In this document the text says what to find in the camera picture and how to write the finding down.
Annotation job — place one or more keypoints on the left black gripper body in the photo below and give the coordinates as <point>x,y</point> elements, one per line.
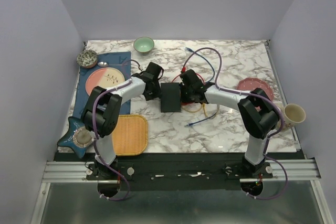
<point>156,92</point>

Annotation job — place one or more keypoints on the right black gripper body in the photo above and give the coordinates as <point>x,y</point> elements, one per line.
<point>186,94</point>

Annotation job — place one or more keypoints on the black network switch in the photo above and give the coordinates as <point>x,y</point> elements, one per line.
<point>170,101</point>

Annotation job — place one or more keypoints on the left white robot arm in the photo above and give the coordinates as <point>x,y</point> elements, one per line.
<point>102,109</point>

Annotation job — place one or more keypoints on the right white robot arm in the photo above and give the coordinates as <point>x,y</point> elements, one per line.
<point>259,114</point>

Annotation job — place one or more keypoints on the blue placemat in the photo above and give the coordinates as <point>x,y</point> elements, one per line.
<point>111,58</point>

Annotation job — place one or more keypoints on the green ceramic bowl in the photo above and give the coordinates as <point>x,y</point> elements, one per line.
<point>144,45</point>

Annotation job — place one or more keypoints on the pink and cream plate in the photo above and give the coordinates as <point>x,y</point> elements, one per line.
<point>105,78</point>

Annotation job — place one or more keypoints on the orange woven tray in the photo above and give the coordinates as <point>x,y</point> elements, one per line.
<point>130,136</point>

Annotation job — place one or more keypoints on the pink dotted plate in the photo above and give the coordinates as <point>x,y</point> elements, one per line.
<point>250,84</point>

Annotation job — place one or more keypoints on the metal spoon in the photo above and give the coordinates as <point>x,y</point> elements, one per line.
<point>106,64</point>

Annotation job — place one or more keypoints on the patterned small bowl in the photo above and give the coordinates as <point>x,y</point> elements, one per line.
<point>87,59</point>

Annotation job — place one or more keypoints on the blue star-shaped dish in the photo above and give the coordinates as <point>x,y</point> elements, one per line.
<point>77,137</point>

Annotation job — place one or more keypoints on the cream printed mug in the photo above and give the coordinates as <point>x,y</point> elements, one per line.
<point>293,114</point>

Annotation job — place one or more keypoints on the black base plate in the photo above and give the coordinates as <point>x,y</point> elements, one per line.
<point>226,179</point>

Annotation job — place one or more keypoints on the aluminium mounting rail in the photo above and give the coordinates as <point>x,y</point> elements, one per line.
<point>76,172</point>

